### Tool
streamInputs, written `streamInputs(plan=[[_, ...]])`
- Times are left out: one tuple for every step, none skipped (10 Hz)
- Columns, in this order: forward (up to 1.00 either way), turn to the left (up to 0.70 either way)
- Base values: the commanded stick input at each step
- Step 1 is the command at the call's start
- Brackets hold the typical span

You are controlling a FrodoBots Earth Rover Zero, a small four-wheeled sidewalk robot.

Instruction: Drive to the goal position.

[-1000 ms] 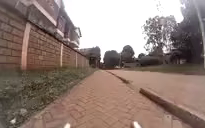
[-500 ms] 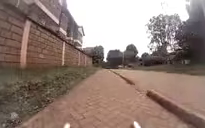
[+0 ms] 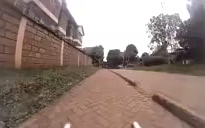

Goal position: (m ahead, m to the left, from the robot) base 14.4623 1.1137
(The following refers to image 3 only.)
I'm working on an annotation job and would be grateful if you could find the tall tree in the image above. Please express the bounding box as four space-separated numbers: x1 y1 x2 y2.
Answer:
145 13 188 56

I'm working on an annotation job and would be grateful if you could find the grass verge strip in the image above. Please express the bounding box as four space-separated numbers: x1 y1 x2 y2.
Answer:
0 65 101 128

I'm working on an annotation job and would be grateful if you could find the robot's own part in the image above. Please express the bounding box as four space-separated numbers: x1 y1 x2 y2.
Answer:
63 122 72 128
131 121 142 128

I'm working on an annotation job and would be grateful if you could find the dark hedge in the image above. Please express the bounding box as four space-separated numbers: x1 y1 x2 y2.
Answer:
141 55 168 67

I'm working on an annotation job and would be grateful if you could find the row of trees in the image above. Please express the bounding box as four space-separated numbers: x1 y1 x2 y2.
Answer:
84 43 150 69

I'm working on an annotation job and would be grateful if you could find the red brick path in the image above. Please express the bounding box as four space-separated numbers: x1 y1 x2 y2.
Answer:
19 68 185 128

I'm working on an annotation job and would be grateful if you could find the reddish paved road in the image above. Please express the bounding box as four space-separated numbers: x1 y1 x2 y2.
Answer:
110 68 205 123

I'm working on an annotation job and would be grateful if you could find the brick boundary wall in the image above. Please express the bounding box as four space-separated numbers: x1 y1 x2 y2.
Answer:
0 0 94 70

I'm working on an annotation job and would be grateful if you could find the building behind wall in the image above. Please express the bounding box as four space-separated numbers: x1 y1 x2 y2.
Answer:
14 0 86 50

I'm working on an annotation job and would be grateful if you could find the grass strip beside road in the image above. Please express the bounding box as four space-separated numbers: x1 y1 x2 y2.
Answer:
131 63 205 78

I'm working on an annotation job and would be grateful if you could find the grey kerb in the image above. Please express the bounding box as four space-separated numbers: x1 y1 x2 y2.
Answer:
109 69 205 128

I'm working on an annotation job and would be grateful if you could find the vehicle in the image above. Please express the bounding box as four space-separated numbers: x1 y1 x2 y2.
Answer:
115 64 125 70

